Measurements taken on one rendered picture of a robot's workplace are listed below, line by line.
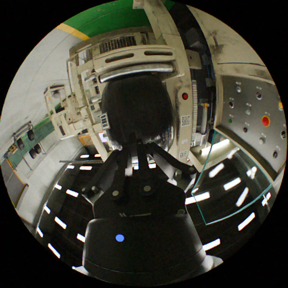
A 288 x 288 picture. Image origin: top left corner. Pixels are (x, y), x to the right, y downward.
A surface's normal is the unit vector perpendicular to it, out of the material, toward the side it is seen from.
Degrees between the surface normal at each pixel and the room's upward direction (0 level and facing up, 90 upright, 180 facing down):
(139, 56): 90
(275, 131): 90
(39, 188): 90
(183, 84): 90
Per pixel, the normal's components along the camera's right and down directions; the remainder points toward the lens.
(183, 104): 0.14, 0.51
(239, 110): -0.97, 0.22
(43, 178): 0.98, -0.12
